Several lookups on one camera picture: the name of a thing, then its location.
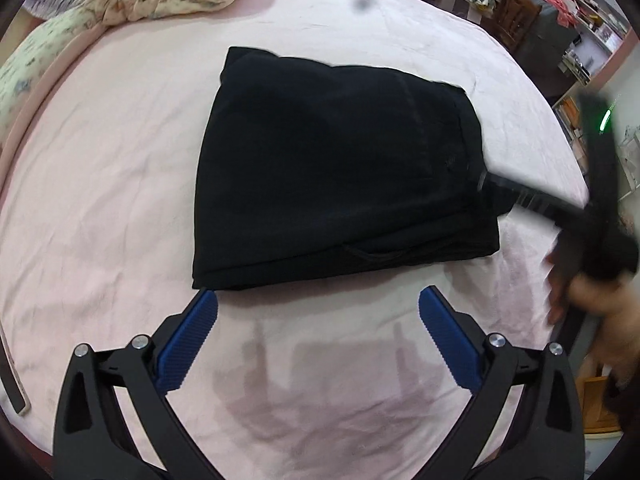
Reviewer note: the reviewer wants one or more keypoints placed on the wooden chair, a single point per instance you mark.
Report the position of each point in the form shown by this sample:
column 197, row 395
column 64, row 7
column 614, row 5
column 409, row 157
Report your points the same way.
column 515, row 15

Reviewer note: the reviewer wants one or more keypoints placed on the white bookshelf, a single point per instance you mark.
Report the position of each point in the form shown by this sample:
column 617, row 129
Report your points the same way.
column 600, row 25

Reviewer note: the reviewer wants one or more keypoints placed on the pale yellow floral pillow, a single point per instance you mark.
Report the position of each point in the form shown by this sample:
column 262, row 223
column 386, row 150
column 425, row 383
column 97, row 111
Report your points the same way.
column 35, row 55

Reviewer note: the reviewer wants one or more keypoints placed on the dark grey cabinet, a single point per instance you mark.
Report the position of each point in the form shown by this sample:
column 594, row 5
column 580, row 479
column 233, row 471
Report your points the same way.
column 550, row 40

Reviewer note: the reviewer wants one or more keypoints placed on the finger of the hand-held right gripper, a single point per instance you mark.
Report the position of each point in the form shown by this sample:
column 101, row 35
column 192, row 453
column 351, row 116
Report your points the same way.
column 530, row 197

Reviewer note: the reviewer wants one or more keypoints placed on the black pants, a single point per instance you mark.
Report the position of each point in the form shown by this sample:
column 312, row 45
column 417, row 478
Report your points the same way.
column 325, row 170

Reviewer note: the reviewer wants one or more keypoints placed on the pink bed blanket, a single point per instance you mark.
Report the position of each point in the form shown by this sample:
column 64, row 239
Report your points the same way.
column 125, row 185

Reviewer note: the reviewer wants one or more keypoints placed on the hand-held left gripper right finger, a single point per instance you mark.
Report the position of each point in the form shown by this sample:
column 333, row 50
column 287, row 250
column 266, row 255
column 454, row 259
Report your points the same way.
column 450, row 340

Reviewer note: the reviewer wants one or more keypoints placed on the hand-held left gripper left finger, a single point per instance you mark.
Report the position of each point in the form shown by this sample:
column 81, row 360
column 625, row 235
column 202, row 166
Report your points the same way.
column 187, row 345

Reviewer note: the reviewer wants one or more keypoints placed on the black phone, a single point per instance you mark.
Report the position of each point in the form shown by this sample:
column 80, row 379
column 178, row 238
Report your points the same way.
column 15, row 385

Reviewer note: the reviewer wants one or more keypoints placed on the wooden box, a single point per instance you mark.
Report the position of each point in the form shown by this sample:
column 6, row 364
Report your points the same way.
column 595, row 405

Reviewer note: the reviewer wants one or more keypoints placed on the person's right hand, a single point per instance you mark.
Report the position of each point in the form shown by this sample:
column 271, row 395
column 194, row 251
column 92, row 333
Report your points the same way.
column 610, row 300

